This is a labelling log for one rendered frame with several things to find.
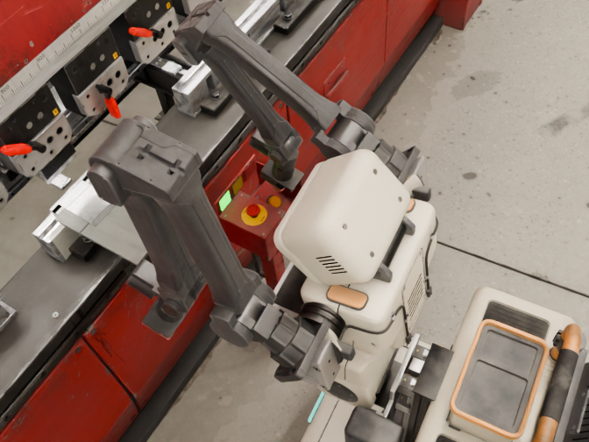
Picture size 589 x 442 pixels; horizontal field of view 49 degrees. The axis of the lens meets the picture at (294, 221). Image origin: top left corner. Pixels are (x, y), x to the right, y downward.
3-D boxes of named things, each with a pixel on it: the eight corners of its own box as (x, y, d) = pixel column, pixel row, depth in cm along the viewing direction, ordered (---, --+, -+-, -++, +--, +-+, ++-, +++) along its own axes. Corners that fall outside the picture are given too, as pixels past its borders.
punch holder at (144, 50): (144, 68, 159) (124, 13, 146) (118, 58, 162) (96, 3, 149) (180, 32, 166) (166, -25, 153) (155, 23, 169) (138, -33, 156)
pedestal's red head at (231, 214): (269, 261, 185) (262, 226, 171) (224, 238, 191) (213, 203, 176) (305, 211, 194) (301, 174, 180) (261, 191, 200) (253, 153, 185)
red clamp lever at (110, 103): (119, 121, 153) (106, 91, 145) (106, 116, 154) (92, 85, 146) (124, 117, 154) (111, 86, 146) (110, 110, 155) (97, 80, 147)
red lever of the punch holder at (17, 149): (9, 149, 128) (47, 145, 136) (-6, 142, 129) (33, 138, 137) (7, 158, 128) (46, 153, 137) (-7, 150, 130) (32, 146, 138)
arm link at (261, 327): (274, 345, 109) (289, 318, 111) (227, 310, 106) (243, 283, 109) (251, 349, 117) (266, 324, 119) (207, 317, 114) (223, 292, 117)
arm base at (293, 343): (301, 381, 108) (333, 320, 113) (265, 353, 106) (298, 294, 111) (279, 382, 115) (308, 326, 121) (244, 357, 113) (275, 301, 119)
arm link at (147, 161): (154, 183, 78) (198, 126, 83) (74, 160, 84) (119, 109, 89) (254, 353, 112) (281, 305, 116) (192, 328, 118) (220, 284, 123)
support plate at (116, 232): (138, 267, 149) (137, 264, 148) (55, 221, 158) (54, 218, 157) (185, 210, 157) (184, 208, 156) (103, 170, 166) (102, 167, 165)
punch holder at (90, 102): (90, 122, 150) (64, 67, 137) (64, 110, 153) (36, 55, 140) (131, 81, 157) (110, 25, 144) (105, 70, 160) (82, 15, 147)
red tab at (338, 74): (329, 98, 236) (328, 84, 230) (323, 96, 236) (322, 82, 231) (349, 73, 242) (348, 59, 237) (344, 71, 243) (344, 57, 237)
